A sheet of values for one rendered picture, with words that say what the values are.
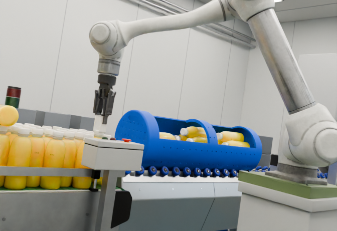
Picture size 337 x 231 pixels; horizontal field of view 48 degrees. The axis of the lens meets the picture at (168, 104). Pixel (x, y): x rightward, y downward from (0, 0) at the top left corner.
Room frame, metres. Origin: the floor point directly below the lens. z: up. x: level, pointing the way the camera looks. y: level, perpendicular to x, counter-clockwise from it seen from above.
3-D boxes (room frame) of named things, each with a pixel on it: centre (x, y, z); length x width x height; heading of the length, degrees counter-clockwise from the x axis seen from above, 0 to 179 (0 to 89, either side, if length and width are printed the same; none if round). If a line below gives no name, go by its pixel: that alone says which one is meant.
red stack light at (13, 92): (1.78, 0.73, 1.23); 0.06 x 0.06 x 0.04
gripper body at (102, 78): (1.53, 0.26, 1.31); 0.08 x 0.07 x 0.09; 40
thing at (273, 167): (2.62, -0.80, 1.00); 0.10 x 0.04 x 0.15; 40
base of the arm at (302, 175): (1.54, -0.57, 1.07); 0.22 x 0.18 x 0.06; 126
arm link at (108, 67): (1.53, 0.26, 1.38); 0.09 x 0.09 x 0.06
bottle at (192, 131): (2.08, -0.18, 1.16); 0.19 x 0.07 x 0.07; 130
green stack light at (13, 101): (1.78, 0.73, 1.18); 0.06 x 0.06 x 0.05
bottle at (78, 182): (1.47, 0.29, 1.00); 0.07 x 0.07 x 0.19
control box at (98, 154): (1.40, 0.18, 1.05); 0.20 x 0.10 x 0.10; 130
